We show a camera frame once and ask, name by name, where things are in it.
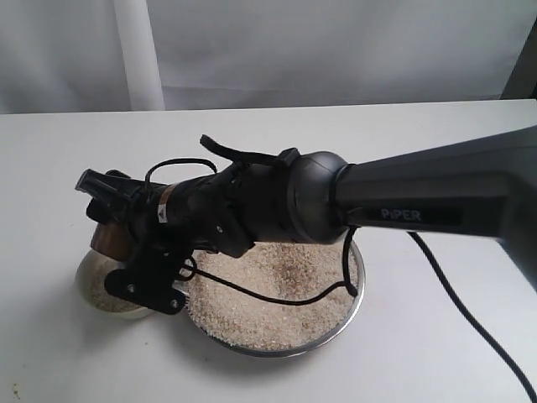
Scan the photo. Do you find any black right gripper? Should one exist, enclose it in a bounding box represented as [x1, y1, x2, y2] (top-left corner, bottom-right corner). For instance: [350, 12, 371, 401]
[75, 163, 294, 257]

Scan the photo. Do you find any brown wooden cup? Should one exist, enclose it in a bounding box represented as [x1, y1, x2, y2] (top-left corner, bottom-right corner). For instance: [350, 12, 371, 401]
[90, 169, 134, 262]

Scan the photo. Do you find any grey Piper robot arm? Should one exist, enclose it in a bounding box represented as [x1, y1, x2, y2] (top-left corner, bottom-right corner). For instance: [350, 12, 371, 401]
[76, 127, 536, 283]

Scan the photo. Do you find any cream ceramic bowl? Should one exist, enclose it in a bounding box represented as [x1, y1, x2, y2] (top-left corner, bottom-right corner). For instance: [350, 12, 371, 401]
[75, 249, 153, 320]

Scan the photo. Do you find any rice in cream bowl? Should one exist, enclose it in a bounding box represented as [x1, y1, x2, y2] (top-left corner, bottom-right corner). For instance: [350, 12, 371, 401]
[86, 269, 139, 313]

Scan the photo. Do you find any rice in steel pan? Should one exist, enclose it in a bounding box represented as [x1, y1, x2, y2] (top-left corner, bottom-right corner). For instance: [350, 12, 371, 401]
[185, 241, 360, 350]

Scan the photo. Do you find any steel rice pan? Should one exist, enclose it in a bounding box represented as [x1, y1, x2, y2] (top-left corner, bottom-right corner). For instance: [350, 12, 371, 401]
[182, 238, 366, 359]

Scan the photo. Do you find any white backdrop curtain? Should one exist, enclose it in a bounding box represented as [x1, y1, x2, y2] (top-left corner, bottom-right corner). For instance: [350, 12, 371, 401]
[1, 1, 536, 113]

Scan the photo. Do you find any black camera cable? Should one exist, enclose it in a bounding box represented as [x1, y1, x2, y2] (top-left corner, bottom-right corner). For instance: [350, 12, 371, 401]
[143, 134, 537, 403]

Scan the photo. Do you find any dark post at right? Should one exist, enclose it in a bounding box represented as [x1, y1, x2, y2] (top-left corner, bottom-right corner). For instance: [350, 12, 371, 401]
[500, 1, 536, 100]

